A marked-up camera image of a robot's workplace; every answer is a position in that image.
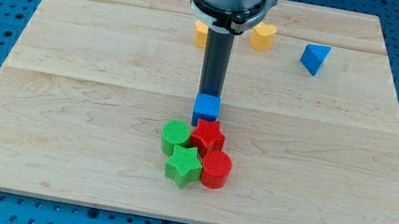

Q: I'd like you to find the blue triangle block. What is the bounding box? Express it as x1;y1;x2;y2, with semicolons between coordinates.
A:
300;44;331;76

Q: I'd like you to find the blue cube block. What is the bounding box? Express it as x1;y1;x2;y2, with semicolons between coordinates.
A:
191;93;221;127

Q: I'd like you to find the red star block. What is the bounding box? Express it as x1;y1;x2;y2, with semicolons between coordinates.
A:
188;118;225;157

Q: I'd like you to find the green cylinder block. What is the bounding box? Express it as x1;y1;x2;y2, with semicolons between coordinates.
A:
161;119;191;156

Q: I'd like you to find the green star block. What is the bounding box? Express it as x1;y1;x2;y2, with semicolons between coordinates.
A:
164;145;202;189

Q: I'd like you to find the red cylinder block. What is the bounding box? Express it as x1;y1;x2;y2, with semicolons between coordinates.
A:
200;150;233;189

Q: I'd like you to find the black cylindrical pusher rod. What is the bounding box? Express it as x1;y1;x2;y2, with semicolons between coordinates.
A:
199;29;234;97

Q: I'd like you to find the yellow block behind rod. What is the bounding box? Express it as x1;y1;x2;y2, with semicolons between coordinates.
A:
193;20;208;48

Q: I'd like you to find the yellow heart block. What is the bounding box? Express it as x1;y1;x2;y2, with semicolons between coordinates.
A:
250;22;277;52

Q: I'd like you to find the wooden board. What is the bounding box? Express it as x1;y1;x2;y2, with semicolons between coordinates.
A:
0;0;399;224

